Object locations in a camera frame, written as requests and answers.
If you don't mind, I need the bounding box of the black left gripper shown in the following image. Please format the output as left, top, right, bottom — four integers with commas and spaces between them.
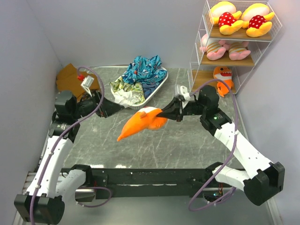
71, 90, 124, 120

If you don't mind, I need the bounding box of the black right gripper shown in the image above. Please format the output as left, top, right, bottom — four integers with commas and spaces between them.
156, 97, 206, 122

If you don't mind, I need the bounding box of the orange whale plush toy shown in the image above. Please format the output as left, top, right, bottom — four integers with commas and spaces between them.
117, 106, 168, 142

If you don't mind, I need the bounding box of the orange fox plush toy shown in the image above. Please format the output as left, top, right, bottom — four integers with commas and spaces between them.
213, 66, 234, 97

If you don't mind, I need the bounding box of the pink pig plush striped shirt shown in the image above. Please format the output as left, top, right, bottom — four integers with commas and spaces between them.
200, 34, 226, 60

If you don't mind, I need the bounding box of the yellow plush red dotted dress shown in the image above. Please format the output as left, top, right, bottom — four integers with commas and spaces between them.
241, 3, 275, 38

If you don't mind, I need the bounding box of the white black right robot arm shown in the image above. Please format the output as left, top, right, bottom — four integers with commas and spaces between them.
157, 85, 285, 206

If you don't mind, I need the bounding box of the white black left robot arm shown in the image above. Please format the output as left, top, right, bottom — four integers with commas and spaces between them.
14, 90, 124, 225

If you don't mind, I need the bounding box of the green white patterned cloth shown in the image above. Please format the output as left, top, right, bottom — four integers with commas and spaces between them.
110, 76, 145, 108

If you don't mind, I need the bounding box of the white plastic laundry basket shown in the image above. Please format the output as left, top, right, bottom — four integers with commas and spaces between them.
110, 66, 169, 111

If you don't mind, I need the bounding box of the blue patterned cloth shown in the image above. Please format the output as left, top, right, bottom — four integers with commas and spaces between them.
122, 55, 166, 89

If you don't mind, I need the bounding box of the brown folded cloth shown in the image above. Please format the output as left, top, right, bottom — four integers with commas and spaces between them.
56, 63, 100, 102

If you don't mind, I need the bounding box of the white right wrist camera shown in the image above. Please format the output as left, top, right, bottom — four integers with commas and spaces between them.
174, 84, 191, 101

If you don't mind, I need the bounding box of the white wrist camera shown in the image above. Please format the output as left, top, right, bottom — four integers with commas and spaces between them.
77, 74, 94, 97
174, 84, 191, 101

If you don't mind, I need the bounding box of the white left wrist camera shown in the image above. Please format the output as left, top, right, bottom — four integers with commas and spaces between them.
77, 74, 94, 97

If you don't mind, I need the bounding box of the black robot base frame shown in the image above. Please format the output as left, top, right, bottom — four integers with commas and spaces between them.
23, 167, 249, 200

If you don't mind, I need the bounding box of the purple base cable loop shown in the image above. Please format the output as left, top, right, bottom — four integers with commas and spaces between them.
75, 186, 113, 209

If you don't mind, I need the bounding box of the white wire wooden shelf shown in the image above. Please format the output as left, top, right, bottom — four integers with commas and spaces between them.
188, 0, 282, 92

